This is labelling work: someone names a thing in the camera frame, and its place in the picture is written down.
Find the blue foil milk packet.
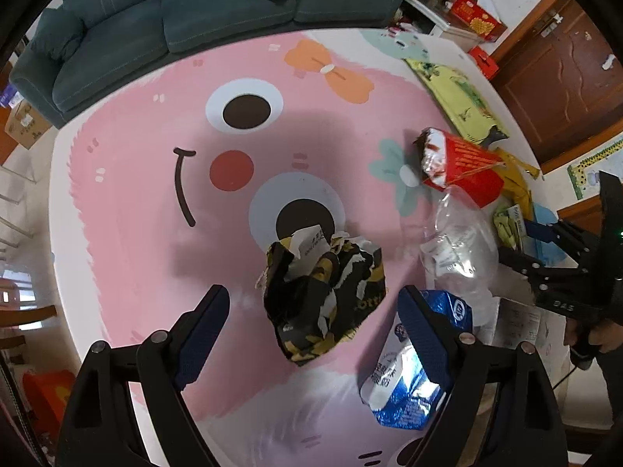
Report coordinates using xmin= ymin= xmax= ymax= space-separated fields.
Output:
xmin=359 ymin=289 xmax=474 ymax=430

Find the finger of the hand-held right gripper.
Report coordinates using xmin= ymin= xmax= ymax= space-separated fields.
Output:
xmin=496 ymin=246 xmax=586 ymax=287
xmin=523 ymin=219 xmax=600 ymax=264

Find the yellow green printed bag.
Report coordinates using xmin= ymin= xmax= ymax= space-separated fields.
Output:
xmin=405 ymin=57 xmax=509 ymax=147

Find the white paper sheet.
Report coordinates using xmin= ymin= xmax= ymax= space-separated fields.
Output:
xmin=474 ymin=297 xmax=543 ymax=351

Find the white cabinet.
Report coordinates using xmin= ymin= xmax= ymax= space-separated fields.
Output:
xmin=399 ymin=0 xmax=482 ymax=52

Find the dark wooden chair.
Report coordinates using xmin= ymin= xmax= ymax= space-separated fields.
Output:
xmin=0 ymin=277 xmax=56 ymax=365

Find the cardboard box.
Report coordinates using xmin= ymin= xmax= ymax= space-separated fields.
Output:
xmin=5 ymin=100 xmax=53 ymax=149

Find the dark green sofa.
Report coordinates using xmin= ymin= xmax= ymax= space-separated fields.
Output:
xmin=9 ymin=0 xmax=417 ymax=130

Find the small green packet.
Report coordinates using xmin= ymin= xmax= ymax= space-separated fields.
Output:
xmin=493 ymin=204 xmax=529 ymax=254

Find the clear plastic bag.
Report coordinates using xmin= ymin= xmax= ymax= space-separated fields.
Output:
xmin=419 ymin=190 xmax=500 ymax=329

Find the light blue plastic bag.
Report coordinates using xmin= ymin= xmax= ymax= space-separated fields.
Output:
xmin=528 ymin=203 xmax=568 ymax=263

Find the red snack packet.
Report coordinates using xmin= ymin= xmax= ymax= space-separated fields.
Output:
xmin=414 ymin=127 xmax=506 ymax=209

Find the orange red plastic item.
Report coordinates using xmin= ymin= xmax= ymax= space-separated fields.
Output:
xmin=22 ymin=370 xmax=76 ymax=441

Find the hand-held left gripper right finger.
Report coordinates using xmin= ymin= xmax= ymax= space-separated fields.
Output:
xmin=396 ymin=286 xmax=570 ymax=467

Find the brown wooden door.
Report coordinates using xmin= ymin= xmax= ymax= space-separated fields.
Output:
xmin=491 ymin=0 xmax=623 ymax=166

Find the mustard yellow wrapper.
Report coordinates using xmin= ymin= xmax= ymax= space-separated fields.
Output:
xmin=489 ymin=148 xmax=541 ymax=215

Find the person's right hand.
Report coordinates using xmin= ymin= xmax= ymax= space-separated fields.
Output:
xmin=565 ymin=320 xmax=621 ymax=358

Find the large red gift box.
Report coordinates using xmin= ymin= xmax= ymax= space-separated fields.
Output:
xmin=449 ymin=0 xmax=508 ymax=42

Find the small red box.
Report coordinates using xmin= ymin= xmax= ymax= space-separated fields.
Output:
xmin=468 ymin=46 xmax=500 ymax=81

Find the black and yellow wrapper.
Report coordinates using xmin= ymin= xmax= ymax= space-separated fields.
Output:
xmin=257 ymin=225 xmax=387 ymax=367

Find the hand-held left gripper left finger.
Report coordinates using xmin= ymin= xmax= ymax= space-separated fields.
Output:
xmin=55 ymin=284 xmax=231 ymax=467

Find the pink cartoon tablecloth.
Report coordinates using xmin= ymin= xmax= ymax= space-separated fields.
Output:
xmin=49 ymin=26 xmax=551 ymax=467

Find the wall poster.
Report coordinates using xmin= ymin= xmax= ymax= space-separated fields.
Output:
xmin=567 ymin=136 xmax=623 ymax=200

